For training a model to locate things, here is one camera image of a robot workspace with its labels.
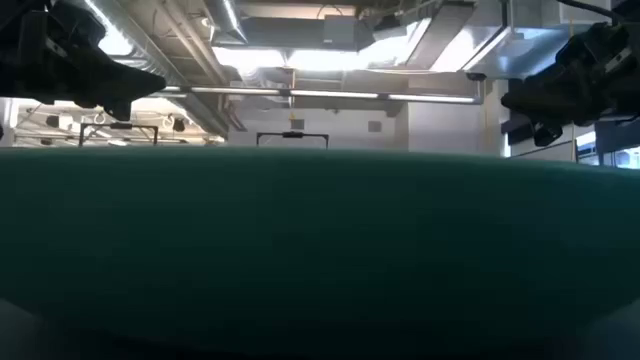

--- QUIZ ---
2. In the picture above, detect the large dark green plate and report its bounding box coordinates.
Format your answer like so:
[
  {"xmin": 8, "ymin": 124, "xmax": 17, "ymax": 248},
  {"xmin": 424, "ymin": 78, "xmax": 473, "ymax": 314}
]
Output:
[{"xmin": 0, "ymin": 144, "xmax": 640, "ymax": 360}]

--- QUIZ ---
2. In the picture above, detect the long ceiling light tube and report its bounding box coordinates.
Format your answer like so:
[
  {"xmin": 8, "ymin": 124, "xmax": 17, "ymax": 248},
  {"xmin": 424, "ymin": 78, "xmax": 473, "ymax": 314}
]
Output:
[{"xmin": 162, "ymin": 85, "xmax": 484, "ymax": 105}]

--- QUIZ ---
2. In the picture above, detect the grey ceiling air unit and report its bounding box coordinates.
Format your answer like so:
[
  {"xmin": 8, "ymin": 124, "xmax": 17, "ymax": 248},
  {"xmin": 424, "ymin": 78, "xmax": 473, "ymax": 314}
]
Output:
[{"xmin": 239, "ymin": 14, "xmax": 376, "ymax": 52}]

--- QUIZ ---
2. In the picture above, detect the white ceiling panel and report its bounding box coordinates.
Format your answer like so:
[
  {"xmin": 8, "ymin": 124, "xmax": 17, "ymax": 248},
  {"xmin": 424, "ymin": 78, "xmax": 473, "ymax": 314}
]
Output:
[{"xmin": 407, "ymin": 0, "xmax": 516, "ymax": 74}]

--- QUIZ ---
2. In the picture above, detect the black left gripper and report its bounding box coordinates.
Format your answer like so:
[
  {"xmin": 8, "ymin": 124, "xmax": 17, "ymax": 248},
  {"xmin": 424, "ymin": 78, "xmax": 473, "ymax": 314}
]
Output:
[{"xmin": 0, "ymin": 0, "xmax": 167, "ymax": 122}]

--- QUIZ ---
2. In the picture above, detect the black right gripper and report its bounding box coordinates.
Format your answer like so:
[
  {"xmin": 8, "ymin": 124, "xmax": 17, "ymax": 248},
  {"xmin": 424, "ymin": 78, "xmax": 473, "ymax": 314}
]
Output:
[{"xmin": 501, "ymin": 22, "xmax": 640, "ymax": 147}]

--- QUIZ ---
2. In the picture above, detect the ribbed silver ventilation duct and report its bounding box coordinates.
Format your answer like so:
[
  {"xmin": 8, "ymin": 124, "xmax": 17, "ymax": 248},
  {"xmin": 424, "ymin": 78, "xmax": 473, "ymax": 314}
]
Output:
[{"xmin": 84, "ymin": 0, "xmax": 231, "ymax": 137}]

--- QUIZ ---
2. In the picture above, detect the black stand frame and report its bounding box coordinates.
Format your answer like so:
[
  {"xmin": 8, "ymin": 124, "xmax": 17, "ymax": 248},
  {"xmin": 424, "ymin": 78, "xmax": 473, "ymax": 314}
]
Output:
[
  {"xmin": 78, "ymin": 122, "xmax": 160, "ymax": 148},
  {"xmin": 256, "ymin": 131, "xmax": 330, "ymax": 150}
]

